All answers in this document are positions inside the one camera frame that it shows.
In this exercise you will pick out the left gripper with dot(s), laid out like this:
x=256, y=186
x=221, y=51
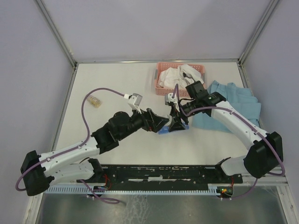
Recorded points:
x=152, y=122

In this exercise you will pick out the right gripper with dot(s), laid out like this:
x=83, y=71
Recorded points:
x=176, y=124

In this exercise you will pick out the blue weekly pill organizer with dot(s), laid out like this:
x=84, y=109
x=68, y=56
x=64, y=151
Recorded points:
x=165, y=129

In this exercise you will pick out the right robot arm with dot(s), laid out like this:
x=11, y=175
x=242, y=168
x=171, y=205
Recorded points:
x=265, y=150

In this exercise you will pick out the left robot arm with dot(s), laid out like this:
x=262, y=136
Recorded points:
x=40, y=171

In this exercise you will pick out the clear pill bottle yellow pills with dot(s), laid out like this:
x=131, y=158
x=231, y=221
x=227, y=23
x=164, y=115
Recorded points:
x=94, y=101

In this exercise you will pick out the white cloth in basket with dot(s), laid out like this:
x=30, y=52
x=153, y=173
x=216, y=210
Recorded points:
x=183, y=75

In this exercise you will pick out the light blue cloth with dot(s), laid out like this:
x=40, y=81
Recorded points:
x=240, y=98

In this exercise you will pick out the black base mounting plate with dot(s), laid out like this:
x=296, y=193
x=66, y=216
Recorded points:
x=162, y=177

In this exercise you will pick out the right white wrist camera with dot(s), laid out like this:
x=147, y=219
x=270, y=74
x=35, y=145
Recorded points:
x=171, y=101

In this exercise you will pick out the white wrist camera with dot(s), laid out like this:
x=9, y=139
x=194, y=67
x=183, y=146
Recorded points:
x=134, y=101
x=171, y=101

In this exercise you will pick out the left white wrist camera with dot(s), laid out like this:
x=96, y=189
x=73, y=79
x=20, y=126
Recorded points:
x=134, y=101

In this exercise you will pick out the white slotted cable duct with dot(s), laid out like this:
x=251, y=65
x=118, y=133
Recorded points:
x=82, y=189

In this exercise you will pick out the left aluminium frame post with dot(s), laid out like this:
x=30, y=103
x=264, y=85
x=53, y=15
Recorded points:
x=48, y=19

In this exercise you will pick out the aluminium frame post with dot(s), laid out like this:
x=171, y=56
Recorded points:
x=48, y=19
x=267, y=15

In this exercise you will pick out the right aluminium frame post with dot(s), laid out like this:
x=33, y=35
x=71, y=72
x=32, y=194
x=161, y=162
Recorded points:
x=267, y=15

